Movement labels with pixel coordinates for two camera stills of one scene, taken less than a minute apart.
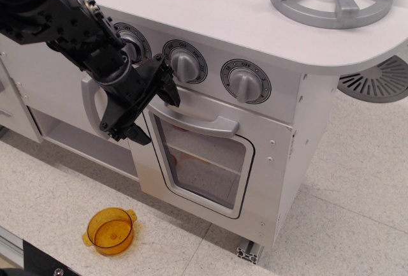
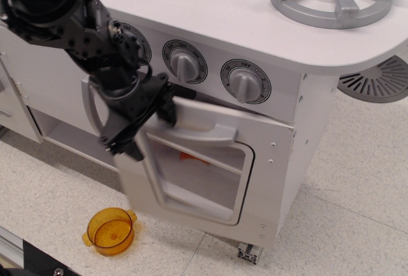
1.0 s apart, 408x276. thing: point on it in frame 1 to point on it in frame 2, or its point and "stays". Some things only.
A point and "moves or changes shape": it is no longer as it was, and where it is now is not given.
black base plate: (36, 263) stays
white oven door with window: (229, 169) moves or changes shape
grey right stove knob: (246, 81) stays
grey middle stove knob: (187, 60) stays
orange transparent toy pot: (110, 231) stays
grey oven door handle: (200, 120) to (221, 132)
